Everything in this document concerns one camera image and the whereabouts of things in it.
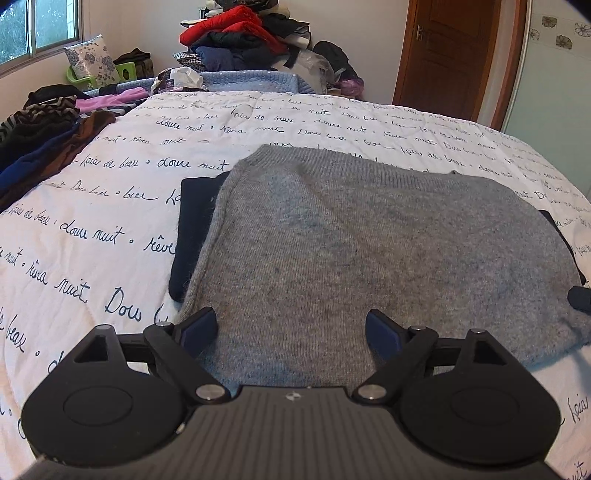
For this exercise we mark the grey knit sweater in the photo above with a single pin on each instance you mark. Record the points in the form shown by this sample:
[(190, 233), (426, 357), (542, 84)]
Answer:
[(304, 243)]

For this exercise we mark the pile of clothes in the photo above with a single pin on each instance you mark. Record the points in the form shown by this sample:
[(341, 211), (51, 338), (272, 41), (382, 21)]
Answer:
[(262, 36)]

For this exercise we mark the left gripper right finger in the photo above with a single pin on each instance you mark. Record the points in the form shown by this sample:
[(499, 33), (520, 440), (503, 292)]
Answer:
[(402, 355)]

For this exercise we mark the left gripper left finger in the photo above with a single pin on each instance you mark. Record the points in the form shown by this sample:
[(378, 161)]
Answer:
[(175, 350)]

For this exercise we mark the brown wooden door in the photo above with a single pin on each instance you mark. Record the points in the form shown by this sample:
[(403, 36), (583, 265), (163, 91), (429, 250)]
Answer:
[(461, 58)]

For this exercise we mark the green plastic basket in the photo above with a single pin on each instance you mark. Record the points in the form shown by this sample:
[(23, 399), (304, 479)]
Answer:
[(123, 72)]

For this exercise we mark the folded clothes stack left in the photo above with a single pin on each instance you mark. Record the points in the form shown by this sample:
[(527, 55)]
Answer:
[(53, 127)]

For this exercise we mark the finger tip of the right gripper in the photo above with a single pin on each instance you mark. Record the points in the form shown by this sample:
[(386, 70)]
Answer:
[(580, 299)]

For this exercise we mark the crumpled white plastic bag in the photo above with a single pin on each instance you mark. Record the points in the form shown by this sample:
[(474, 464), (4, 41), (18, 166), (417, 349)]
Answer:
[(177, 79)]

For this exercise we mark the floral pillow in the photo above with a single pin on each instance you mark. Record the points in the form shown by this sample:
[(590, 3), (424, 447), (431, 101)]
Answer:
[(90, 58)]

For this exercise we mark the window with metal frame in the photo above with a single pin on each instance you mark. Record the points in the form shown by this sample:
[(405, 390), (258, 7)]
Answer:
[(32, 29)]

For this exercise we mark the white quilt with script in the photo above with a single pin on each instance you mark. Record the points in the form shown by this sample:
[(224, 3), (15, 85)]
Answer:
[(94, 244)]

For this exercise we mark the frosted glass wardrobe door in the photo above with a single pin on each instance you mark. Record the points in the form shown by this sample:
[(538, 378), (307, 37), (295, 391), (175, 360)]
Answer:
[(551, 106)]

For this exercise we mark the navy blue garment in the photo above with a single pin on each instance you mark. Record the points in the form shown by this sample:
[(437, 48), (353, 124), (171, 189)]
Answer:
[(197, 204)]

